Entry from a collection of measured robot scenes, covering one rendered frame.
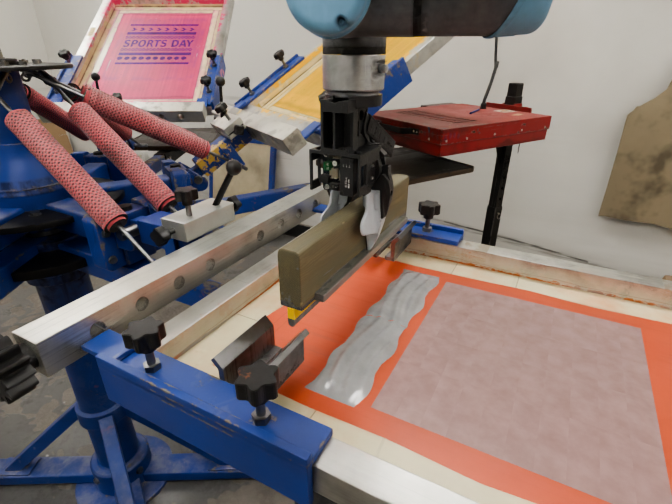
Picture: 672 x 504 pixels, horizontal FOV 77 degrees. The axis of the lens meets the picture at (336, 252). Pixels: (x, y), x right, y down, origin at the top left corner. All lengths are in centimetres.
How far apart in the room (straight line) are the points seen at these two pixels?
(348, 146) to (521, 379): 37
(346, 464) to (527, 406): 25
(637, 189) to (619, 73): 56
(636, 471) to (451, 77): 227
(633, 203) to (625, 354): 188
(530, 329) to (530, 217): 198
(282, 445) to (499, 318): 42
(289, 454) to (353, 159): 32
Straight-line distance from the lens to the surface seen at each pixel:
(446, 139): 146
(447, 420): 54
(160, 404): 54
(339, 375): 57
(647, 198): 257
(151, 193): 96
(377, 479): 44
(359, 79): 52
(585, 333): 75
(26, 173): 118
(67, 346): 62
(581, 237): 270
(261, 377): 42
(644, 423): 63
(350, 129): 52
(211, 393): 51
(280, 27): 307
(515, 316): 74
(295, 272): 47
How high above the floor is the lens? 134
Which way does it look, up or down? 26 degrees down
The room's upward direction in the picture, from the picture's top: straight up
